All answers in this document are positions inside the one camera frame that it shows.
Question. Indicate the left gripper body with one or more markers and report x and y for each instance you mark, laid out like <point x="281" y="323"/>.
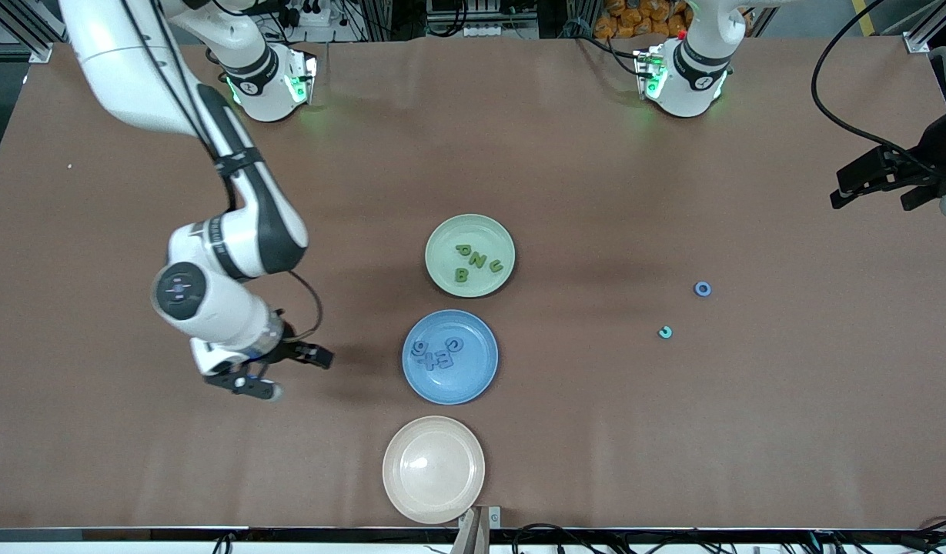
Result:
<point x="940" y="145"/>

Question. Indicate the blue foam numeral six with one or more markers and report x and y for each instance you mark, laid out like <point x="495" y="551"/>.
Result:
<point x="420" y="353"/>

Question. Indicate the blue foam letter X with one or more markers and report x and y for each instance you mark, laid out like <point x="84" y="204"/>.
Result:
<point x="427" y="362"/>

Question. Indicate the blue foam letter E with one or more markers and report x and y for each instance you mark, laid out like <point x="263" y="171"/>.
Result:
<point x="443" y="358"/>

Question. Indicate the blue foam letter C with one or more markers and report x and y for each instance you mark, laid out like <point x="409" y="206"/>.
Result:
<point x="450" y="344"/>

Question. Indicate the green foam letter B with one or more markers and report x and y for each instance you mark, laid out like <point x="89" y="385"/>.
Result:
<point x="461" y="274"/>

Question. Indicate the green foam letter P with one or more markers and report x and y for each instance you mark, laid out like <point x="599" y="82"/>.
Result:
<point x="463" y="250"/>

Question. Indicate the green foam letter N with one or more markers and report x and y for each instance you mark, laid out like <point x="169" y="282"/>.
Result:
<point x="478" y="260"/>

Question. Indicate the green foam letter U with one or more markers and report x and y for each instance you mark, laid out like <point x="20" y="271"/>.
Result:
<point x="496" y="272"/>

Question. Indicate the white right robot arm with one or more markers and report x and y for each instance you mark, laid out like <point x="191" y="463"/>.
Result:
<point x="126" y="61"/>

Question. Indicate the blue plate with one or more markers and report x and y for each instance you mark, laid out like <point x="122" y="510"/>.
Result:
<point x="457" y="385"/>

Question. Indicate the beige plate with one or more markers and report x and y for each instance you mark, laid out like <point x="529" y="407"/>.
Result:
<point x="433" y="469"/>

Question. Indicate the pale green plate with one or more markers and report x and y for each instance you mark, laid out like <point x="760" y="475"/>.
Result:
<point x="449" y="231"/>

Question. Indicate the blue foam letter O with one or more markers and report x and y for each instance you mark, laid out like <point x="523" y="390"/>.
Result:
<point x="696" y="288"/>

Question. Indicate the brown table cover sheet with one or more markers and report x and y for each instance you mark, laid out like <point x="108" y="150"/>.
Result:
<point x="472" y="154"/>

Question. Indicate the bag of orange items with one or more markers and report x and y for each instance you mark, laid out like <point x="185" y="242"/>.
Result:
<point x="630" y="15"/>

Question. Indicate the power strip with plugs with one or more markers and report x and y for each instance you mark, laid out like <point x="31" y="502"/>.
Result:
<point x="311" y="11"/>

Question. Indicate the white power strip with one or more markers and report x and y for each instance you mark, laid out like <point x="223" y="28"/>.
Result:
<point x="499" y="31"/>

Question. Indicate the metal table edge bracket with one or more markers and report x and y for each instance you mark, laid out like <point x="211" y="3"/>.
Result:
<point x="480" y="531"/>

